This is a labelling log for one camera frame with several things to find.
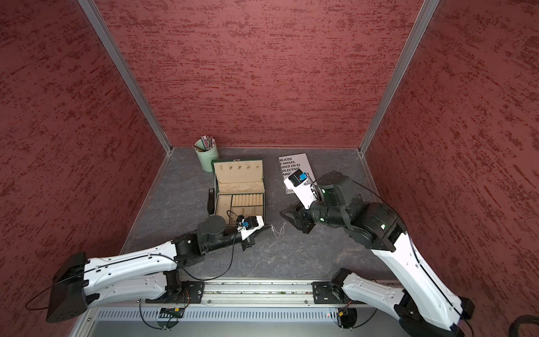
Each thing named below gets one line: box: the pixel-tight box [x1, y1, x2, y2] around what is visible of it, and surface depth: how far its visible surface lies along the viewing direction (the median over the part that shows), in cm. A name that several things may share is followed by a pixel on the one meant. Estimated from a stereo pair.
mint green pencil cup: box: [193, 139, 219, 173], surface depth 104 cm
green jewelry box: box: [211, 158, 266, 224], surface depth 94 cm
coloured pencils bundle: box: [200, 134, 216, 151], surface depth 105 cm
